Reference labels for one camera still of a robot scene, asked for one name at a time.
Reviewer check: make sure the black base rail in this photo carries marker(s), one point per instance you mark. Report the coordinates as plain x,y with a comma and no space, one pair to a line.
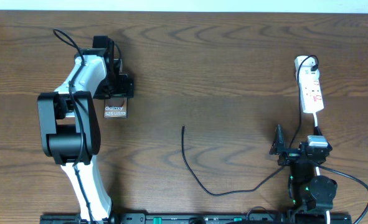
140,218

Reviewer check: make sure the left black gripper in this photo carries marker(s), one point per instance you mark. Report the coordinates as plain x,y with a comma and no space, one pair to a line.
126,88

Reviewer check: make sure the white power strip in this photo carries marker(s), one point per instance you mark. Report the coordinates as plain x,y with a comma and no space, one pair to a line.
307,75

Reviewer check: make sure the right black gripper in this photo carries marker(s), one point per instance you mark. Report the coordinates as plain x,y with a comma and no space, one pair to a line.
278,148

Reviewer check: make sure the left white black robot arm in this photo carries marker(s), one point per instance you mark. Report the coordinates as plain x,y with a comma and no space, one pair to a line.
69,129

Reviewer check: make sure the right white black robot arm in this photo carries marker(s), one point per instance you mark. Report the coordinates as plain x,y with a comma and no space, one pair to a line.
313,193

